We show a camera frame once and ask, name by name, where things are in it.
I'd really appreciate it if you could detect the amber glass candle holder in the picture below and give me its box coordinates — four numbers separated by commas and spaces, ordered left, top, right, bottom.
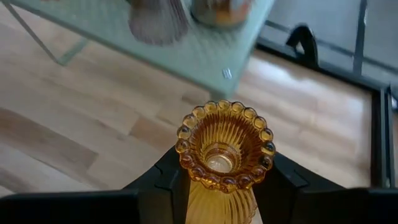
175, 99, 277, 224

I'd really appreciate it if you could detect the tin candle with orange label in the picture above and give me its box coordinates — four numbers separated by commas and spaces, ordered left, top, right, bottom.
190, 0, 253, 29

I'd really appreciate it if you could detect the pink glass candle holder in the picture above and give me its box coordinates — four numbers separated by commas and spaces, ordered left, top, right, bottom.
128, 0, 190, 47

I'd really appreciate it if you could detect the green perforated metal shelf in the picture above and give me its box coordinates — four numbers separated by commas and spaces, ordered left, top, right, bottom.
1, 0, 276, 100

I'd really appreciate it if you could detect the black arched handle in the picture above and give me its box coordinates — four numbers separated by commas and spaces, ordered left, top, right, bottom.
285, 24, 320, 68

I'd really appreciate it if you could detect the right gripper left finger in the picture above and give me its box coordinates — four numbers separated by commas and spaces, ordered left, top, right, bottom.
0, 146, 191, 224

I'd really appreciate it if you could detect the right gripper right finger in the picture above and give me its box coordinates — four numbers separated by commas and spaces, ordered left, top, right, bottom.
252, 152, 398, 224

